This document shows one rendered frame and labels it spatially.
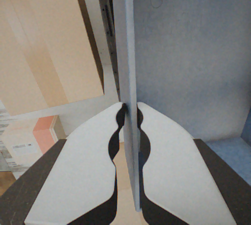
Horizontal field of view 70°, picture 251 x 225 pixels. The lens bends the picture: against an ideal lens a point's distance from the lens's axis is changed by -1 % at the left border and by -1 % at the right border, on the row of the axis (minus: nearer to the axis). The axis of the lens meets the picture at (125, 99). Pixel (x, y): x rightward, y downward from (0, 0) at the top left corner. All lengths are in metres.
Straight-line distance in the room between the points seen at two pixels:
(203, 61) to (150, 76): 0.05
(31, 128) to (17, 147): 0.08
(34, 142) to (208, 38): 0.57
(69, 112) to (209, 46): 0.53
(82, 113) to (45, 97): 0.23
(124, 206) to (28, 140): 0.36
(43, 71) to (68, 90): 0.06
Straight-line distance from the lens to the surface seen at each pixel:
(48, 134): 0.61
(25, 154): 0.68
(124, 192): 0.60
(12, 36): 0.41
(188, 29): 0.17
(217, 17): 0.18
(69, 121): 0.66
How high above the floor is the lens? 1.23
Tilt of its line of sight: 60 degrees down
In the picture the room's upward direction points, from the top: 166 degrees clockwise
